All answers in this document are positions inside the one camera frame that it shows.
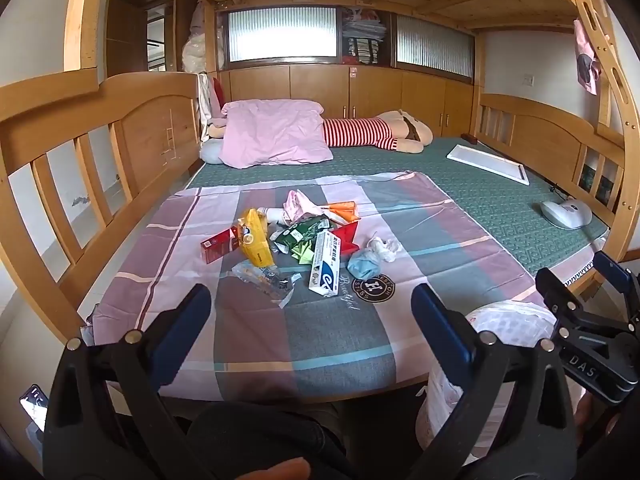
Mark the wooden bunk bed frame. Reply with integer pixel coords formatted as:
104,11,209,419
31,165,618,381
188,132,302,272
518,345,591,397
0,0,640,341

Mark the white oval device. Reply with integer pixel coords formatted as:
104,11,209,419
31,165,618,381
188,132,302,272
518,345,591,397
540,199,593,231

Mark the white blue toothpaste box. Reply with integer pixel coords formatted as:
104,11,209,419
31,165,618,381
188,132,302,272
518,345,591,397
307,230,343,298

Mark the pink pillow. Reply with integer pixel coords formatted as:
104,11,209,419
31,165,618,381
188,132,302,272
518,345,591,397
220,100,335,170

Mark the person's left hand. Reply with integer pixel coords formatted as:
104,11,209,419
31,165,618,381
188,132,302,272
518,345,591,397
240,459,312,480

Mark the light blue cushion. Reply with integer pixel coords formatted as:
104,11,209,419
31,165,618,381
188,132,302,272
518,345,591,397
199,139,228,166

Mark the long white board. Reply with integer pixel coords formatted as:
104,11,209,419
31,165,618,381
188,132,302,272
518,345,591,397
446,144,528,187

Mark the white hanging cloth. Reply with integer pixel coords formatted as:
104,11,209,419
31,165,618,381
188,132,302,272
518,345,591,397
197,72,213,126

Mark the dark wooden shelf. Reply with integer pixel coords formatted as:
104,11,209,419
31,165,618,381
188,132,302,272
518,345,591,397
102,0,201,76

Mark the person's right hand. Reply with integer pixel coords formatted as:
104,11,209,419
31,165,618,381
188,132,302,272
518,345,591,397
574,392,621,445

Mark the smartphone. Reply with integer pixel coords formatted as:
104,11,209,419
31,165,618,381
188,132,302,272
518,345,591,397
20,384,51,433

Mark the yellow snack packet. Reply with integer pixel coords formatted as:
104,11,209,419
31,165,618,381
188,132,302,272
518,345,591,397
236,208,277,268

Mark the orange snack packet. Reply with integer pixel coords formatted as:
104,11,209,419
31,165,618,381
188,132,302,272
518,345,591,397
320,201,362,225

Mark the small red box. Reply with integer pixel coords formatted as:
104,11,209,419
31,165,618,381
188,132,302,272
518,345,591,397
200,225,241,263

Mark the white plastic bundle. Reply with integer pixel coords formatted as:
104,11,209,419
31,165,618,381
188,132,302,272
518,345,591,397
182,0,216,73

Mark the green patterned mattress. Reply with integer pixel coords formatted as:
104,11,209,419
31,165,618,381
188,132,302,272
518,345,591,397
185,135,611,281

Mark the green wafer wrapper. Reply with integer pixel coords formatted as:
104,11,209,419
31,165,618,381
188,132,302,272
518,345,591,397
270,215,333,256

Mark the red paper scrap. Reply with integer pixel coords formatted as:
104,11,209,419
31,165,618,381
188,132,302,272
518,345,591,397
334,221,361,253

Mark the clear plastic wrapper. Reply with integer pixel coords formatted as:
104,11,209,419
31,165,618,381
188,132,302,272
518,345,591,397
231,260,303,309

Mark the pink grey plaid bedsheet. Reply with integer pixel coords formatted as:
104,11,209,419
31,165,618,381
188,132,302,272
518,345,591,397
92,171,551,403

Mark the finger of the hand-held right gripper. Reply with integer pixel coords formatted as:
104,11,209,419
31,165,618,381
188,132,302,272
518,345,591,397
592,250,640,311
535,267,596,331

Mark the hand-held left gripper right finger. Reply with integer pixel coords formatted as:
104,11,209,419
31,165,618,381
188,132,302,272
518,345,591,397
410,283,578,480

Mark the frosted glass window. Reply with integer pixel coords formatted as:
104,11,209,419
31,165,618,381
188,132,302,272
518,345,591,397
396,14,475,81
227,8,338,61

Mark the pink wrapper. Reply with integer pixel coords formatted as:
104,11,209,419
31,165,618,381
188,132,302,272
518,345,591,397
281,189,323,223

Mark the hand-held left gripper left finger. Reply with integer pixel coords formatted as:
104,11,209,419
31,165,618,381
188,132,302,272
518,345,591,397
42,283,213,480

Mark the pink hanging pouch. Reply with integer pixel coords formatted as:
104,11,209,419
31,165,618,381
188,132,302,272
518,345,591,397
574,19,603,96

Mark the stack of magazines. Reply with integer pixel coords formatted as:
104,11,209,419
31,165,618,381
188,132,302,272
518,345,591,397
342,7,388,66

